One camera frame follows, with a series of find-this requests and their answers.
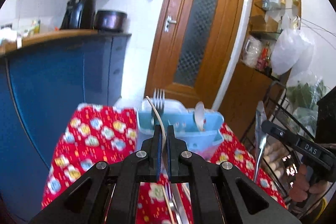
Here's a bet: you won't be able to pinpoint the right hand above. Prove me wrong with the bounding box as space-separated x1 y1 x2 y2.
289 164 329 202

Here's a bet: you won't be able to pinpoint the black air fryer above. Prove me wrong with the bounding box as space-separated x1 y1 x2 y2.
60 0 96 30

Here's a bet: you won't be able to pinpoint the clear bag of goods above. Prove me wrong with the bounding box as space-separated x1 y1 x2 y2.
243 36 263 68

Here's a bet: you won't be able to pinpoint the steel door handle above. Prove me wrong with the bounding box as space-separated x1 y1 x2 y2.
164 15 177 32

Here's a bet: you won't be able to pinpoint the black wire rack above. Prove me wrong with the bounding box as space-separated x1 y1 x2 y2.
240 80 336 214

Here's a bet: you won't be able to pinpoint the white plastic bag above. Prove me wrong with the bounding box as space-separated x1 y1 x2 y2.
270 28 315 76

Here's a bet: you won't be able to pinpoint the eggs in rack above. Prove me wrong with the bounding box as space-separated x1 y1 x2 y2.
262 141 289 178

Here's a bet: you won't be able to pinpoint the large steel fork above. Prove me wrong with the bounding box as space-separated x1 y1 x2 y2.
165 182 183 224

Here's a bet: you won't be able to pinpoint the wooden door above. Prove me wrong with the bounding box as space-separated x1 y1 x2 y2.
145 0 243 108

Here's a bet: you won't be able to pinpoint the light blue utensil box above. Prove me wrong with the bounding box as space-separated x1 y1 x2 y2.
136 111 224 160

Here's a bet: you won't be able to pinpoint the blue kitchen base cabinet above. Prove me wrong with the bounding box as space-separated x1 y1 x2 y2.
1 33 129 223

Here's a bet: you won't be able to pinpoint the red smiley flower tablecloth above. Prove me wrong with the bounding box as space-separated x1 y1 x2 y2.
41 103 288 224

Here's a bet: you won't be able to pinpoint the small steel fork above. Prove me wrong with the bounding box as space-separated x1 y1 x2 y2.
152 89 165 115

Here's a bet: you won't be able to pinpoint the dark rice cooker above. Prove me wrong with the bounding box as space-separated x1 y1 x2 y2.
93 10 127 32

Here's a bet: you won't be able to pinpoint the white plastic tub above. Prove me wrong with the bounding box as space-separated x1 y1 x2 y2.
141 99 189 113

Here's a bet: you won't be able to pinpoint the beige wooden chopstick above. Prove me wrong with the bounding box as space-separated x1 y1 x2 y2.
161 185 175 224

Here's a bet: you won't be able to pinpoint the steel spoon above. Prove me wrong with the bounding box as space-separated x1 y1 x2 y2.
253 101 267 183

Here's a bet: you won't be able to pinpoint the wooden shelf cabinet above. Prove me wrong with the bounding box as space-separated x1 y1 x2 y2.
219 0 301 140

